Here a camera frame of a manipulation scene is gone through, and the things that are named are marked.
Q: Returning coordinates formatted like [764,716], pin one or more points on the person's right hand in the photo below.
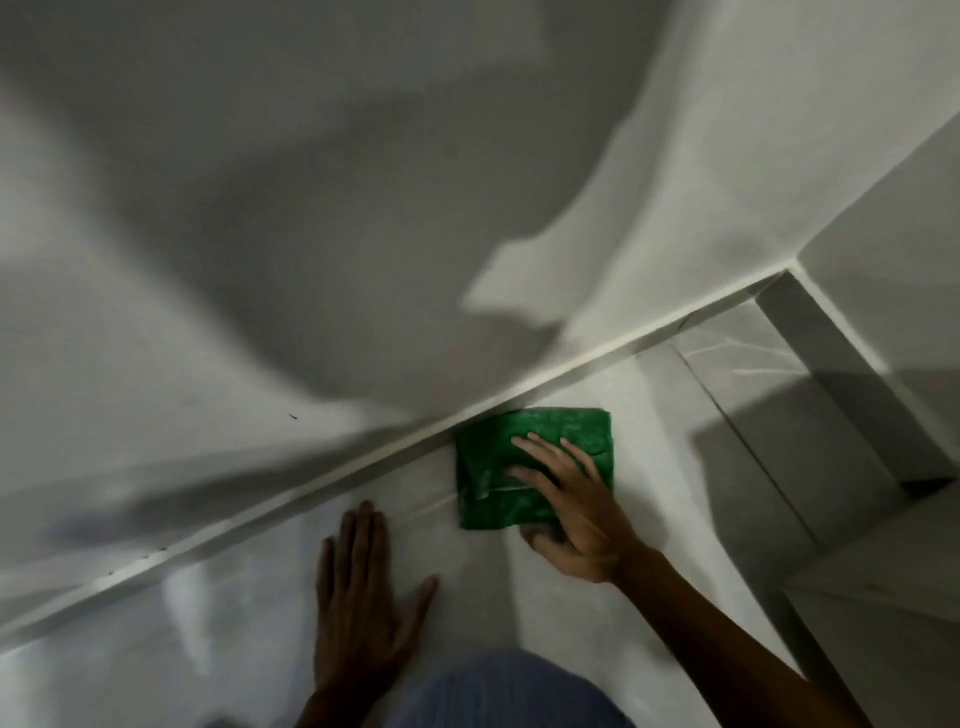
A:
[592,525]

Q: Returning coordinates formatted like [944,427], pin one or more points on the person's left hand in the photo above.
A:
[360,630]

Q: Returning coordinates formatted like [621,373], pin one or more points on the person's left middle finger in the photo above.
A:
[364,547]

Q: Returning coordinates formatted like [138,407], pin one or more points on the person's right thumb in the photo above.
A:
[547,555]

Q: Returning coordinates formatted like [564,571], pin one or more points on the person's left thumb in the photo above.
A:
[418,607]

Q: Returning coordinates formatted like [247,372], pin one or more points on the person's left little finger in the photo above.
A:
[325,574]

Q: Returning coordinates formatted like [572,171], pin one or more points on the person's right middle finger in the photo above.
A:
[544,454]

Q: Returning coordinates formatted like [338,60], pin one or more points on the green cleaning cloth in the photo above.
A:
[487,487]

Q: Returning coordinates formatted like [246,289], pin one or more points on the person's right forearm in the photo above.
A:
[720,645]

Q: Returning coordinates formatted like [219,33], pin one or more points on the person's left forearm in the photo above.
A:
[330,711]

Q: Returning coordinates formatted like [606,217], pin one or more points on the white baseboard strip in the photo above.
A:
[300,493]

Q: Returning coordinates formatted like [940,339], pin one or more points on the blue ribbed garment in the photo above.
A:
[510,694]

